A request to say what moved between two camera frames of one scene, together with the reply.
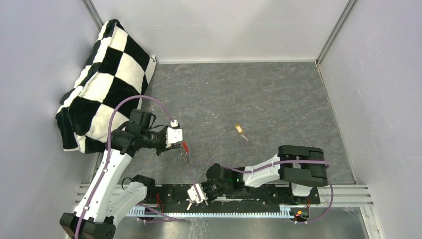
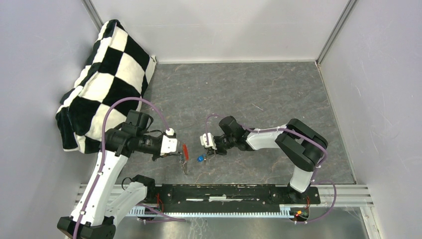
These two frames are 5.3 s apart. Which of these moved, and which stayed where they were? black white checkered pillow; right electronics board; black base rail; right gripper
Moved: right gripper
Stayed: black base rail; black white checkered pillow; right electronics board
